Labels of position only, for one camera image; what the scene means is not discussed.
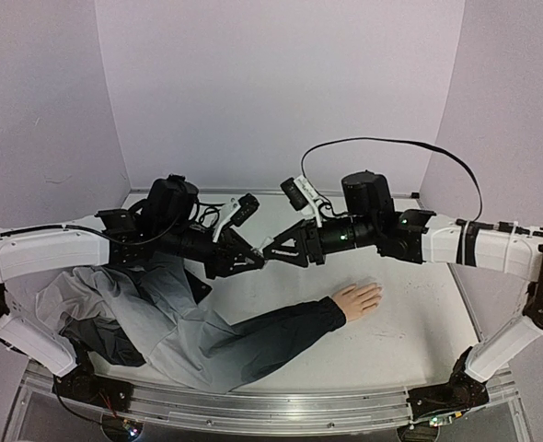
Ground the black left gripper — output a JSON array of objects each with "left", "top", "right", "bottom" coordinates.
[{"left": 158, "top": 221, "right": 267, "bottom": 281}]

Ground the clear nail polish bottle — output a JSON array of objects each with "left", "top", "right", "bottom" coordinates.
[{"left": 254, "top": 237, "right": 273, "bottom": 255}]

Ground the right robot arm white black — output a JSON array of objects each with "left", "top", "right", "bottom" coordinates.
[{"left": 262, "top": 171, "right": 543, "bottom": 383}]

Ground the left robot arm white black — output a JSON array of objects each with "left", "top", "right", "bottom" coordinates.
[{"left": 0, "top": 175, "right": 265, "bottom": 402}]

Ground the mannequin hand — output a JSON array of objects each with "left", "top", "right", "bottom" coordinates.
[{"left": 331, "top": 283, "right": 383, "bottom": 322}]

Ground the grey black jacket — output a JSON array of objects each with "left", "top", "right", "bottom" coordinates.
[{"left": 36, "top": 263, "right": 346, "bottom": 392}]

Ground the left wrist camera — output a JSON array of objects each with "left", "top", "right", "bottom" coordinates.
[{"left": 213, "top": 193, "right": 260, "bottom": 243}]

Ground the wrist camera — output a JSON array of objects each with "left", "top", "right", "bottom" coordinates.
[
  {"left": 213, "top": 193, "right": 260, "bottom": 243},
  {"left": 281, "top": 175, "right": 323, "bottom": 227}
]

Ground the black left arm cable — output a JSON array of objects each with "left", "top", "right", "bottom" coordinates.
[{"left": 191, "top": 202, "right": 222, "bottom": 229}]

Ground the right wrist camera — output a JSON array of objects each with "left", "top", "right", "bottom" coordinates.
[{"left": 281, "top": 175, "right": 323, "bottom": 227}]

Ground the aluminium back table rail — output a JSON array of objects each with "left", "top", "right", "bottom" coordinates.
[{"left": 129, "top": 188, "right": 421, "bottom": 200}]

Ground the aluminium table rail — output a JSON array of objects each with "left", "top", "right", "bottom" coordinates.
[
  {"left": 447, "top": 264, "right": 485, "bottom": 343},
  {"left": 129, "top": 188, "right": 421, "bottom": 200}
]

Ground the aluminium front rail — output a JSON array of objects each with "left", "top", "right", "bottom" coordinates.
[{"left": 117, "top": 381, "right": 412, "bottom": 436}]

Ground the black right camera cable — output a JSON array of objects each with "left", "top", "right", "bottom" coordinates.
[{"left": 300, "top": 138, "right": 483, "bottom": 225}]

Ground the aluminium right table rail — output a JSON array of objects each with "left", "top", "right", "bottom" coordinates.
[{"left": 447, "top": 264, "right": 485, "bottom": 343}]

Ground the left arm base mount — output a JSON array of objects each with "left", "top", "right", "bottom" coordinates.
[{"left": 50, "top": 349, "right": 137, "bottom": 437}]

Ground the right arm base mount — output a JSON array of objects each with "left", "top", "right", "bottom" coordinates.
[{"left": 406, "top": 347, "right": 490, "bottom": 423}]

